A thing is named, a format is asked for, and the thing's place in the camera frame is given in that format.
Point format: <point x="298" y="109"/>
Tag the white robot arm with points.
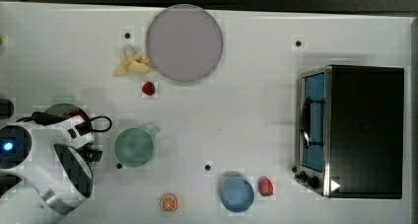
<point x="57" y="178"/>

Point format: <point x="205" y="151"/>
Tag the green strainer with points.
<point x="61" y="105"/>

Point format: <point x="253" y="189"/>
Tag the red plush strawberry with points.
<point x="148" y="89"/>

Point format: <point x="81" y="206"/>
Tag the round grey plate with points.
<point x="184" y="43"/>

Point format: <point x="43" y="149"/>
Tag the yellow plush banana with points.
<point x="133" y="62"/>

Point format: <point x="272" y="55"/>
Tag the blue bowl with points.
<point x="237" y="194"/>

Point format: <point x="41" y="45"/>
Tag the red plush fruit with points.
<point x="265" y="187"/>

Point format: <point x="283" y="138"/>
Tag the orange slice toy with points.
<point x="169" y="203"/>

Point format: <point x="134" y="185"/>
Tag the silver toaster oven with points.
<point x="351" y="131"/>

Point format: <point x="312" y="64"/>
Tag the green cup with handle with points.
<point x="134" y="147"/>

